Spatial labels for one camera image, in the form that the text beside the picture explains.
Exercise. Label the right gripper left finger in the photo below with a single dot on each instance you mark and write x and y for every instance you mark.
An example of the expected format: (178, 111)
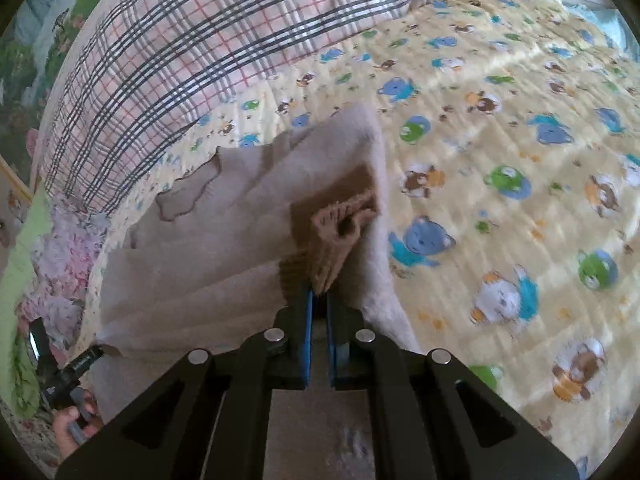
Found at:
(292, 364)

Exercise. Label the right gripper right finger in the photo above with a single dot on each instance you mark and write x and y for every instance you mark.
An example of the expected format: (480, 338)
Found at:
(342, 324)

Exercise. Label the beige fleece baby garment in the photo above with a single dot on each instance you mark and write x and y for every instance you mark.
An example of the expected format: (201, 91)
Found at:
(252, 230)

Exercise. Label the green pillow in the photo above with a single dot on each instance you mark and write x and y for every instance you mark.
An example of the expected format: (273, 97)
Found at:
(19, 386)

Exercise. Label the floral ruffled pillow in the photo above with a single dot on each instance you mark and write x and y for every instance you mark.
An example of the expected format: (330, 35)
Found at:
(63, 259)

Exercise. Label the yellow bear print bedsheet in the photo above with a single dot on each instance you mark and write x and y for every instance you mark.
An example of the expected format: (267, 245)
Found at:
(511, 142)

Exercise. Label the pink plaid quilt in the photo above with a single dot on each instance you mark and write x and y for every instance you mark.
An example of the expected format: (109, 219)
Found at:
(141, 72)

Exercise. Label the light blue blanket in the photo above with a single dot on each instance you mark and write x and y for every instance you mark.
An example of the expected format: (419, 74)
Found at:
(610, 22)

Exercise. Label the landscape wall painting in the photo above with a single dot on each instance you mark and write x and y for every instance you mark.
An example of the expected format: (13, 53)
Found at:
(33, 48)

